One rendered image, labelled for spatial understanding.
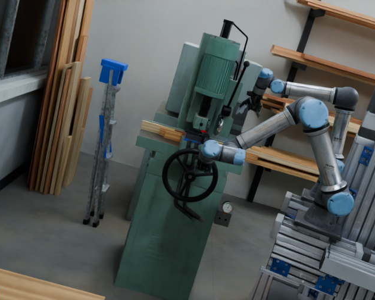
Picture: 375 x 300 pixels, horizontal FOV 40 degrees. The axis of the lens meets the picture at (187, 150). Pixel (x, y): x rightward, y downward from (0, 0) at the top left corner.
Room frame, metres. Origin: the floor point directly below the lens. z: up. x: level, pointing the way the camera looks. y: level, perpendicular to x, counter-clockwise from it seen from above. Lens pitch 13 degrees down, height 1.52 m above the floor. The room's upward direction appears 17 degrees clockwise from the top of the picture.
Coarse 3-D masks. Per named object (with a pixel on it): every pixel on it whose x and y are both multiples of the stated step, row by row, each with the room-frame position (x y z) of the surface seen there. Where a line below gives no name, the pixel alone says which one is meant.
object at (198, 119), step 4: (196, 112) 2.94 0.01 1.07; (196, 116) 2.83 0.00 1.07; (200, 116) 2.86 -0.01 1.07; (196, 120) 2.83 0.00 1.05; (200, 120) 2.83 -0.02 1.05; (204, 120) 2.83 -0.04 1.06; (196, 124) 2.83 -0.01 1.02; (204, 124) 2.83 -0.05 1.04; (196, 128) 2.83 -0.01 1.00; (200, 128) 2.83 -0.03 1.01; (204, 128) 2.83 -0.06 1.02
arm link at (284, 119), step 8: (304, 96) 2.30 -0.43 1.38; (280, 112) 2.34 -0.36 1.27; (288, 112) 2.31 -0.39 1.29; (272, 120) 2.32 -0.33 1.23; (280, 120) 2.31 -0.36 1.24; (288, 120) 2.31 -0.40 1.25; (296, 120) 2.31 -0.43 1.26; (256, 128) 2.32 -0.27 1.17; (264, 128) 2.31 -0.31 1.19; (272, 128) 2.31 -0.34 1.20; (280, 128) 2.32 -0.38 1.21; (240, 136) 2.32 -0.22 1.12; (248, 136) 2.31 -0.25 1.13; (256, 136) 2.31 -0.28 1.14; (264, 136) 2.31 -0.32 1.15; (224, 144) 2.32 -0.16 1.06; (240, 144) 2.30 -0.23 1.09; (248, 144) 2.31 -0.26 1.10
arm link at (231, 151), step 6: (228, 144) 2.28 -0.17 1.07; (222, 150) 2.18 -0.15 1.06; (228, 150) 2.19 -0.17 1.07; (234, 150) 2.19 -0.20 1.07; (240, 150) 2.20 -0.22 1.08; (222, 156) 2.17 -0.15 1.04; (228, 156) 2.18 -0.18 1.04; (234, 156) 2.18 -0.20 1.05; (240, 156) 2.18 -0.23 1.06; (228, 162) 2.19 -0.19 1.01; (234, 162) 2.18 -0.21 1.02; (240, 162) 2.18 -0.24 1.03
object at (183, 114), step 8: (200, 48) 3.06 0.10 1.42; (200, 56) 3.05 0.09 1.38; (200, 64) 3.05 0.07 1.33; (192, 72) 3.15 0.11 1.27; (192, 80) 3.05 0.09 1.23; (192, 88) 3.05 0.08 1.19; (184, 104) 3.05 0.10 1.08; (184, 112) 3.05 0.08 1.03; (216, 112) 3.06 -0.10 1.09; (184, 120) 3.05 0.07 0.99; (216, 120) 3.07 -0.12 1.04; (184, 128) 3.05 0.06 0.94; (192, 128) 3.06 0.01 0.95
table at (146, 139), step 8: (144, 136) 2.70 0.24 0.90; (152, 136) 2.76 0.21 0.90; (160, 136) 2.82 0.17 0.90; (136, 144) 2.69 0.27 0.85; (144, 144) 2.69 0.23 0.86; (152, 144) 2.70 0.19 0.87; (160, 144) 2.70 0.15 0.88; (168, 144) 2.70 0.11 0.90; (176, 144) 2.75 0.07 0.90; (168, 152) 2.70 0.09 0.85; (176, 160) 2.61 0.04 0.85; (224, 168) 2.73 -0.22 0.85; (232, 168) 2.73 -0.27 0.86; (240, 168) 2.74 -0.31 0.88
